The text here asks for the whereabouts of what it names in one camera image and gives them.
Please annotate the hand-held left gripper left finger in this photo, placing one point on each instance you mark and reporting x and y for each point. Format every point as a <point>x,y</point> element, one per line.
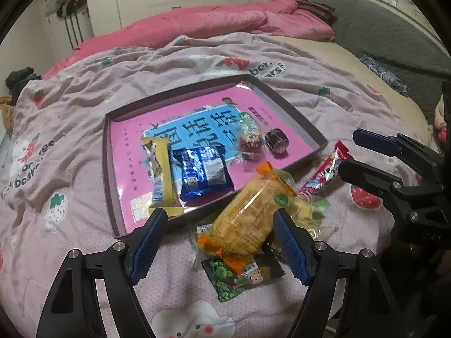
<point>148,243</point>

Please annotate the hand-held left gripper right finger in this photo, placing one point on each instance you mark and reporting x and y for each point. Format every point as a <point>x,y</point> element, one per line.
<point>292,250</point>

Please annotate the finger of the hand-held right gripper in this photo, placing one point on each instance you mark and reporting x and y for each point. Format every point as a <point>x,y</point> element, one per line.
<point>366,177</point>
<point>375,141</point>

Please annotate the green clear pastry packet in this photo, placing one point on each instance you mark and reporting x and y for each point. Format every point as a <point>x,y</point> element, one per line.
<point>306,211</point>

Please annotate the orange rice cracker packet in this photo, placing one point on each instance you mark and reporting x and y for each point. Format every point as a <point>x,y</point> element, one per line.
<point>243,214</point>

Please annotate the yellow wafer packet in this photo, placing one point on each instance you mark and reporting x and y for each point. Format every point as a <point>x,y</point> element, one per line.
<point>162,183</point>

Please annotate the dark green pea packet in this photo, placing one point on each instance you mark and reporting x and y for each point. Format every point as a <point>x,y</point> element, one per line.
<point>229,278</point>

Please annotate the blue cookie packet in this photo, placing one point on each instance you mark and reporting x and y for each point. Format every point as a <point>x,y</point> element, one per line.
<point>201,179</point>

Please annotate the dark shallow cardboard box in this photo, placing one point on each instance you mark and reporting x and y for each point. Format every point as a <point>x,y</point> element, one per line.
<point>107,169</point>

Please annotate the dark jelly candy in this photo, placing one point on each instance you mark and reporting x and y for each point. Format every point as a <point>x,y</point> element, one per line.
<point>276,141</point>

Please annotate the clear red candy packet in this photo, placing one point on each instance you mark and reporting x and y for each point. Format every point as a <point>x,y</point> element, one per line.
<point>250,141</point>

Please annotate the blue patterned cloth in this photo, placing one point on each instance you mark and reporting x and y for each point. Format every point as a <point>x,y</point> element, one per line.
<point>384,74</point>

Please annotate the pink white soft object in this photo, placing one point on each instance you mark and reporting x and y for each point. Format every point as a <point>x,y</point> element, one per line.
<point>442,119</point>

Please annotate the beige bed sheet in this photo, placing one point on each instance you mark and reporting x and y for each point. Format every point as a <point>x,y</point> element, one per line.
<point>334,67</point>

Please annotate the grey quilted headboard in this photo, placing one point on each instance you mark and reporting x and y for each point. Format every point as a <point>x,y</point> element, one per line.
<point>370,31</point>

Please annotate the strawberry printed blanket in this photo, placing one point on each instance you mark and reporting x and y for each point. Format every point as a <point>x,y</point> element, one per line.
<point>70,130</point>

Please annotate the dark striped pillow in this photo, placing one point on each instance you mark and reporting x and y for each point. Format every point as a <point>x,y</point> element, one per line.
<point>317,8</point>

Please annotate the brown fuzzy cloth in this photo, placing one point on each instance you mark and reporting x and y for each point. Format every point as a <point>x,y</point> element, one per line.
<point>5,112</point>

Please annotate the pink quilt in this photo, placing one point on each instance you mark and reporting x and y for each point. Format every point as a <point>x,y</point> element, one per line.
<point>211,21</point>

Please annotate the dark clothes pile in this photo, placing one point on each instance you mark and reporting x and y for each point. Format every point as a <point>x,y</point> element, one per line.
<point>19,79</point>

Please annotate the coat rack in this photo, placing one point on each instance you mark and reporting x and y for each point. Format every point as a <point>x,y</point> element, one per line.
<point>74,31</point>

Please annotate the white wardrobe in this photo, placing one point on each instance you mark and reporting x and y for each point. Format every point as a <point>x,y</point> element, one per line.
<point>141,0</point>

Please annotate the hanging hats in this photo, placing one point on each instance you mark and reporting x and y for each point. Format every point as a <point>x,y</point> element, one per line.
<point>70,3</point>

